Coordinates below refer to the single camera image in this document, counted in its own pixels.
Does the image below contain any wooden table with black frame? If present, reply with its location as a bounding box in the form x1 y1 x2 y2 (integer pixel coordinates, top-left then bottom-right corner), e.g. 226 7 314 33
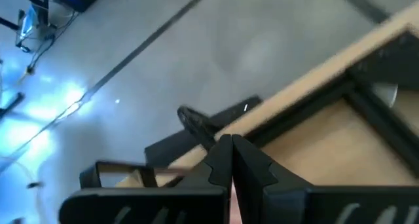
244 29 419 177

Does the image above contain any wooden shelf black metal frame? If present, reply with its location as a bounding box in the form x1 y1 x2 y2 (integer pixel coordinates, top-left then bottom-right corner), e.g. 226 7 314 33
79 95 263 189

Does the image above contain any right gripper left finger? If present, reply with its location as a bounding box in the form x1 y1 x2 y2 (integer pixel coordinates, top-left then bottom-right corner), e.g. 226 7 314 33
59 134 234 224

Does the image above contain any thin floor cable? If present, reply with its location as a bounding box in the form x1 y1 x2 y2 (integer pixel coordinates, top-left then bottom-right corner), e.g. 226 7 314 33
18 10 80 84

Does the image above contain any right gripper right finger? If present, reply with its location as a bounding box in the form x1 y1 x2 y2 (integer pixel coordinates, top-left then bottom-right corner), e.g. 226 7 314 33
232 134 419 224

